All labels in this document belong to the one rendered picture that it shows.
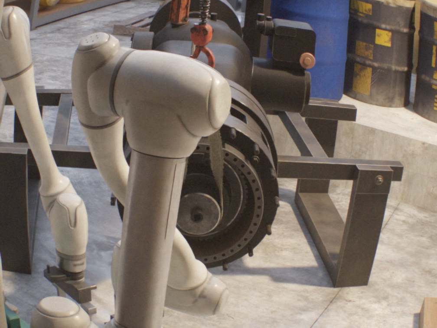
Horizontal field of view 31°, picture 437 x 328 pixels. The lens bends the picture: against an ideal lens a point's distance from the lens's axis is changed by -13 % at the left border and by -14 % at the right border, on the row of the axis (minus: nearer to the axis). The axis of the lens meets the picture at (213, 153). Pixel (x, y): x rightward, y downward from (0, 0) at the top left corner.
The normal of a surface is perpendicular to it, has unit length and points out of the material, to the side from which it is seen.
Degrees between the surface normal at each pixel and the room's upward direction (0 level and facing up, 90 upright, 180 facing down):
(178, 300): 104
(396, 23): 90
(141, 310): 82
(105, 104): 122
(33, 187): 0
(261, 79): 67
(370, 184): 90
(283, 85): 76
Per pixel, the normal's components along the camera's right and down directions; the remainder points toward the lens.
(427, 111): -0.79, 0.14
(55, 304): 0.00, -0.96
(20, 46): 0.76, 0.06
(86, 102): -0.35, 0.61
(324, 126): 0.12, 0.34
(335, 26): 0.55, 0.33
